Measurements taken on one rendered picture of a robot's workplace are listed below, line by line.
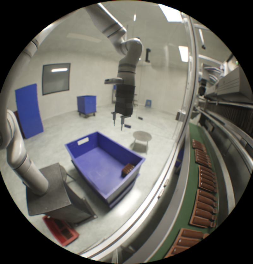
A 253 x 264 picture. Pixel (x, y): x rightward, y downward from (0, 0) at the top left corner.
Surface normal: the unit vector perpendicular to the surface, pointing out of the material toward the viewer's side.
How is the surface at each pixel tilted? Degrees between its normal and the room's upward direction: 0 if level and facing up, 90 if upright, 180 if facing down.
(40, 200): 0
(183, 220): 2
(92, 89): 90
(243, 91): 90
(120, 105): 87
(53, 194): 0
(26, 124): 90
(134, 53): 105
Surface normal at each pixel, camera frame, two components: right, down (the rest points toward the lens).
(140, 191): 0.09, -0.88
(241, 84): -0.63, 0.32
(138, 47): 0.58, 0.65
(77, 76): 0.77, 0.36
